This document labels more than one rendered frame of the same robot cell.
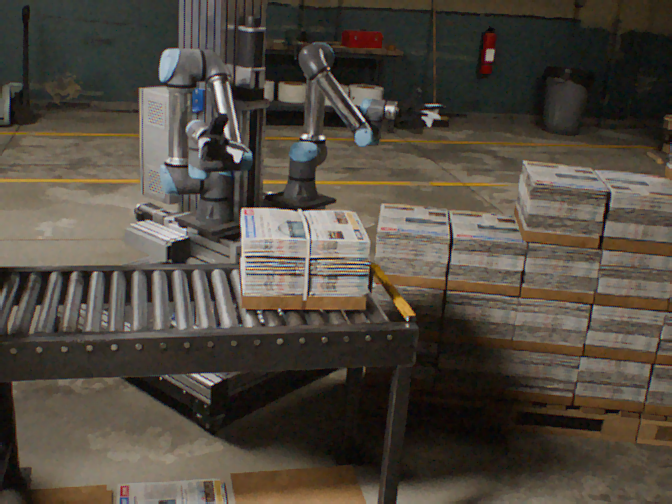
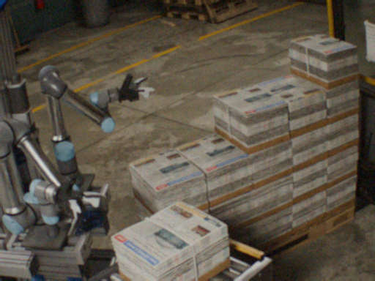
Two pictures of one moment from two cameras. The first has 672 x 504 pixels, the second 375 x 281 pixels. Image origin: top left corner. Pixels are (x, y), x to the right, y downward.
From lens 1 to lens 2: 1.23 m
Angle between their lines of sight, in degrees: 27
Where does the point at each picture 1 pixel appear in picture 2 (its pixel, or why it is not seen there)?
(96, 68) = not seen: outside the picture
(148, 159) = not seen: outside the picture
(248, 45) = (19, 96)
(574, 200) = (271, 116)
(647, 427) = (329, 223)
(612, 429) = (313, 234)
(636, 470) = (337, 250)
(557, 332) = (277, 199)
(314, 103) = (57, 112)
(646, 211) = (307, 106)
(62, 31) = not seen: outside the picture
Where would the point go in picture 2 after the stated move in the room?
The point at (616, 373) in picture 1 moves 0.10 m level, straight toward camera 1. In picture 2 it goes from (310, 204) to (316, 212)
